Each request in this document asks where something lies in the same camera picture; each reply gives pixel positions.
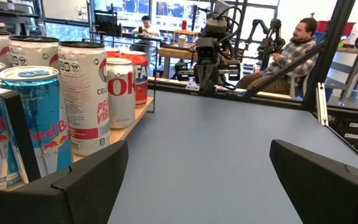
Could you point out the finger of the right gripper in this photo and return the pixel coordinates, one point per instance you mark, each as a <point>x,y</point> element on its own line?
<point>200,77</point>
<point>213,77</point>

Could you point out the clear glass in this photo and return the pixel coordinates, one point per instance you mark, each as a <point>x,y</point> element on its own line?
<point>33,53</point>

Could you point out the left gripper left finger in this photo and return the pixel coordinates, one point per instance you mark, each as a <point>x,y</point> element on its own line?
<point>82,193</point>

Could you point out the wooden background table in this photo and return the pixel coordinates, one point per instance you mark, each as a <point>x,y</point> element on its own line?
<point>174,51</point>

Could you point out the black background robot arm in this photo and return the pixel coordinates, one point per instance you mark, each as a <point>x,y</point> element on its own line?
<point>269,37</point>

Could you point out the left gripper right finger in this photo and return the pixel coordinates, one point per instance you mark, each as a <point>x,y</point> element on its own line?
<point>319,189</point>

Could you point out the red storage bin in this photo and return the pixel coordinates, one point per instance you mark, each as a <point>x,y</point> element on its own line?
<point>322,27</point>

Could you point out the person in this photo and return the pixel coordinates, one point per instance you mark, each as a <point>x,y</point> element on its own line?
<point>291,56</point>
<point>146,29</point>

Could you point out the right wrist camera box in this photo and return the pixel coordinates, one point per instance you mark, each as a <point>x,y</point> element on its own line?
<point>207,48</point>

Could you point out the red Fanta can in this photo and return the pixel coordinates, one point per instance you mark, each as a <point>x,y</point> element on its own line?
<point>141,90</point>
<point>113,53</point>

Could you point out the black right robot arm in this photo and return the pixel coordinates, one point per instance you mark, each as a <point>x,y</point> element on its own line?
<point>217,26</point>

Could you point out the black crate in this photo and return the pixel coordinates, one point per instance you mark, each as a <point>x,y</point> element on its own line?
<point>107,21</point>

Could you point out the silver metal bracket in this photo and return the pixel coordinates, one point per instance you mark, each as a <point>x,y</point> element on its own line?
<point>322,102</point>

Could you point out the silver Diet Coke can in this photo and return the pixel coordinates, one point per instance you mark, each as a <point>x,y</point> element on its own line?
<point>121,105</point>

